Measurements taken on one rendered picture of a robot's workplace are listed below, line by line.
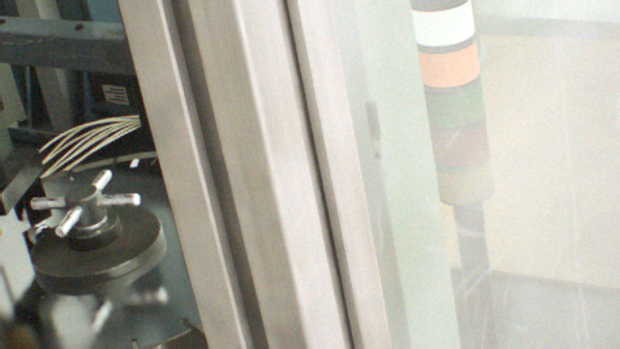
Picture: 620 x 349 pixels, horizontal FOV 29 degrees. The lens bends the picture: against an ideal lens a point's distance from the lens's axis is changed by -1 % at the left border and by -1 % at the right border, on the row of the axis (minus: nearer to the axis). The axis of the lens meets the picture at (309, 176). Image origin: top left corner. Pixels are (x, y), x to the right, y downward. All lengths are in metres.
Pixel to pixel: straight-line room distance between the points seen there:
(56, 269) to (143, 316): 0.11
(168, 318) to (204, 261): 0.50
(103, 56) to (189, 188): 0.84
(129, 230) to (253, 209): 0.64
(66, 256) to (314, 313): 0.62
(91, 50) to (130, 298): 0.36
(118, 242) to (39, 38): 0.35
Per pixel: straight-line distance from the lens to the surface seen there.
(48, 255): 0.99
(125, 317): 0.89
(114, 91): 1.45
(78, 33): 1.22
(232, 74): 0.33
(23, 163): 1.03
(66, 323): 0.91
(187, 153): 0.36
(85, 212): 0.96
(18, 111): 1.93
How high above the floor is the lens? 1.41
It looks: 26 degrees down
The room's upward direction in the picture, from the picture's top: 11 degrees counter-clockwise
